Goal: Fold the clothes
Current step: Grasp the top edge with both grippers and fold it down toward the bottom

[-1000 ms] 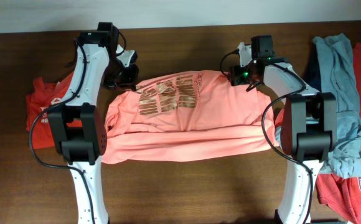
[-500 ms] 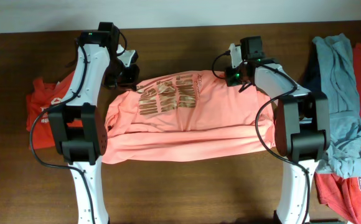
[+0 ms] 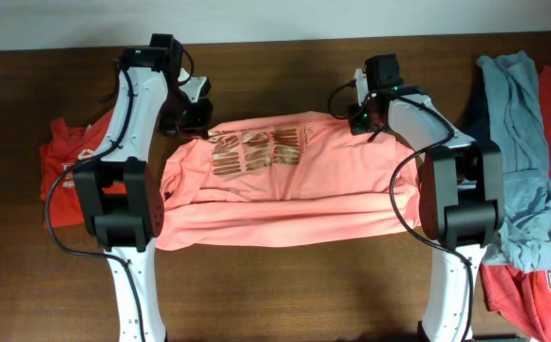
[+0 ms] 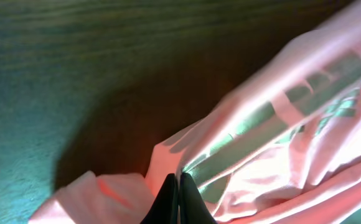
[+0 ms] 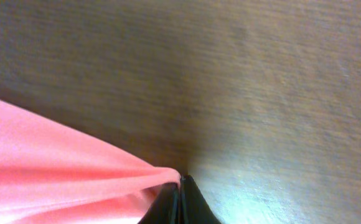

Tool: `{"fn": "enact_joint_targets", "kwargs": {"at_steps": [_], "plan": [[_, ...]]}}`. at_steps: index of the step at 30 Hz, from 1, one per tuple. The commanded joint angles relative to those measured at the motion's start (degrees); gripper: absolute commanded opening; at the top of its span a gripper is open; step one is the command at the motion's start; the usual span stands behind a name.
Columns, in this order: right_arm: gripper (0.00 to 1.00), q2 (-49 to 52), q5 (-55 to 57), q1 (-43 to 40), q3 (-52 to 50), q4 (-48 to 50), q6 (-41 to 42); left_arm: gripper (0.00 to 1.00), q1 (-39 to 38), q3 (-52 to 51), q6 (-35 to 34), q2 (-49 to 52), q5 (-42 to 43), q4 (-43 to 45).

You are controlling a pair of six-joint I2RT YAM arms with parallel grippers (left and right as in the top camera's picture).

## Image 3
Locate folded red t-shirt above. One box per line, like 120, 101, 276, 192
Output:
39, 107, 129, 229

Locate navy blue garment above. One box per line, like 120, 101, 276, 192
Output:
462, 69, 490, 142

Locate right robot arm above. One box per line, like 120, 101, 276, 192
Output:
348, 54, 504, 342

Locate salmon pink t-shirt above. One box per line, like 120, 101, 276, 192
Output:
157, 112, 420, 251

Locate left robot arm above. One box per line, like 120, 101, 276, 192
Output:
72, 33, 213, 341

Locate grey t-shirt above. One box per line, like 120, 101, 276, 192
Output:
477, 50, 551, 273

